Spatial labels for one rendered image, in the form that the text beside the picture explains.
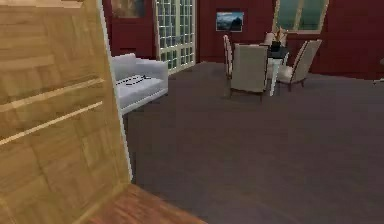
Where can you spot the white sofa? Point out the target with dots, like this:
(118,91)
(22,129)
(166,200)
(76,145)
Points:
(143,83)

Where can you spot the black item on sofa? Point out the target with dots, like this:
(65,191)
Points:
(132,80)

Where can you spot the white glazed door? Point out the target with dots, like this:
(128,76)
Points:
(175,33)

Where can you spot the framed landscape picture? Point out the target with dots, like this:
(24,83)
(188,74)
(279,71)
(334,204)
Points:
(229,21)

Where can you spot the black top white dining table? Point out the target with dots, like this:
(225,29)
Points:
(278,58)

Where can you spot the potted plant in black pot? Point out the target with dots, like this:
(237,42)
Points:
(276,41)

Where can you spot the light wooden cabinet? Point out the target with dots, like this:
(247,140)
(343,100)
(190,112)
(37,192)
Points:
(56,110)

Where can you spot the cream framed window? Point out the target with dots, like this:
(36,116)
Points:
(300,15)

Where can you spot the dark framed wall picture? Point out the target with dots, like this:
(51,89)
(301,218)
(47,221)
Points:
(128,8)

